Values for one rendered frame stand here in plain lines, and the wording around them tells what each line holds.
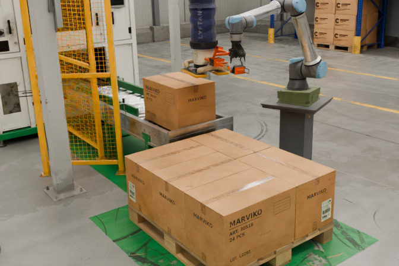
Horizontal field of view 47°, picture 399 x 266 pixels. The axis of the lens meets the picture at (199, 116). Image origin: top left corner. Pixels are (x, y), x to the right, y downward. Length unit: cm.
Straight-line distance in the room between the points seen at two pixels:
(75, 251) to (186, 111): 143
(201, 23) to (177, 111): 76
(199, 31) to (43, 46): 128
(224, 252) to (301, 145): 170
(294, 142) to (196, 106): 94
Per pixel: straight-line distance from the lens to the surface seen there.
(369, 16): 1187
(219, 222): 271
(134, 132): 437
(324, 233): 344
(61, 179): 431
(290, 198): 302
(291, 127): 418
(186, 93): 390
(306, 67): 400
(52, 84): 405
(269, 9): 370
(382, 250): 352
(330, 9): 1181
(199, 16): 368
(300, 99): 403
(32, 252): 361
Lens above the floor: 184
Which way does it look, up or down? 17 degrees down
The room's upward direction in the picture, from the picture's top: 2 degrees counter-clockwise
